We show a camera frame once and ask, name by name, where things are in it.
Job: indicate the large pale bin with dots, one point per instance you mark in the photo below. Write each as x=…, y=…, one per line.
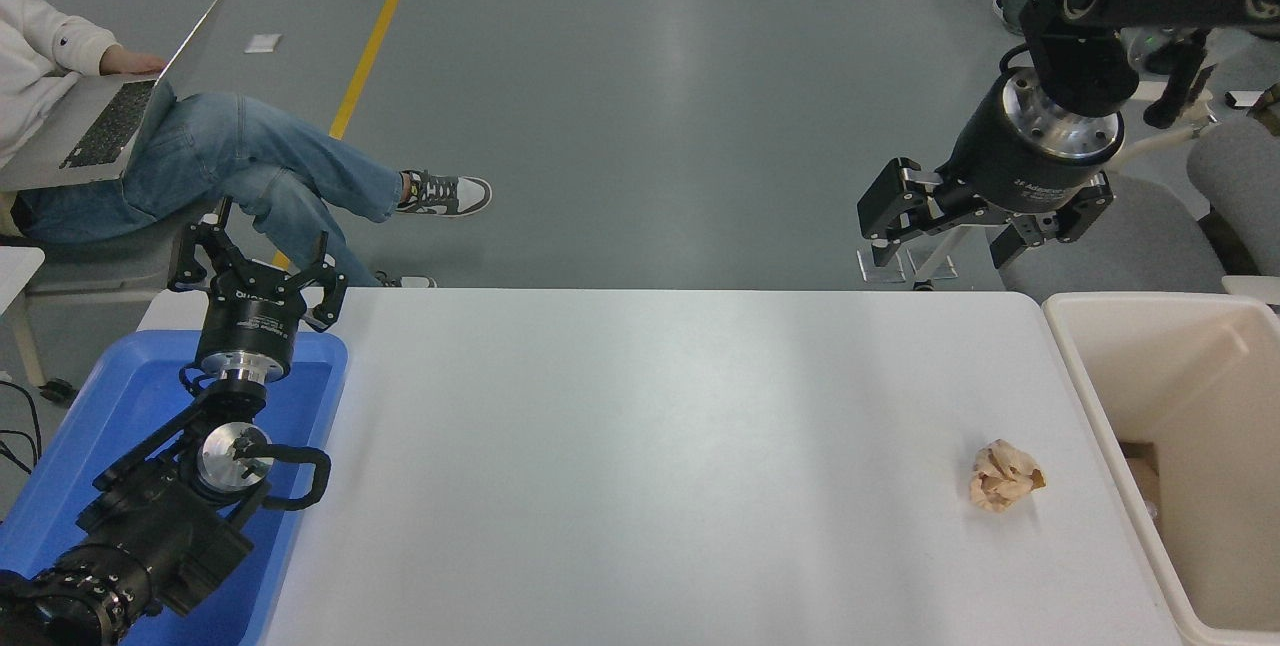
x=1215, y=486

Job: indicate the blue plastic tray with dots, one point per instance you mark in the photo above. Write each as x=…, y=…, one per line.
x=100, y=416

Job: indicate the person's hand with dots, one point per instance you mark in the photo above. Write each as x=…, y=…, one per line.
x=130, y=62

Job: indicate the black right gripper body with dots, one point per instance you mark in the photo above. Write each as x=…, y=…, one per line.
x=1000, y=166

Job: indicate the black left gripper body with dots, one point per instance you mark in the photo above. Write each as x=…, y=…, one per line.
x=250, y=318

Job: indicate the small white side table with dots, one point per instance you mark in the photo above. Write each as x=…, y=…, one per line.
x=15, y=271

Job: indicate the brown cardboard piece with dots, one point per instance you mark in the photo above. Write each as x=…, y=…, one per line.
x=1140, y=481

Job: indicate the grey office chair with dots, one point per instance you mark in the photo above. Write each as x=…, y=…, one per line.
x=1120, y=246

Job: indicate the grey padded stool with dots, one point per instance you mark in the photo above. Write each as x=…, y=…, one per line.
x=110, y=261

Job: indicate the white paper scrap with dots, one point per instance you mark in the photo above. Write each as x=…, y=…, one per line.
x=263, y=43

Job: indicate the tan paper ball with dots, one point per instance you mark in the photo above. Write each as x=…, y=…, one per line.
x=1005, y=476

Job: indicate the silver laptop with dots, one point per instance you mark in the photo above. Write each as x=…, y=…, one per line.
x=95, y=126

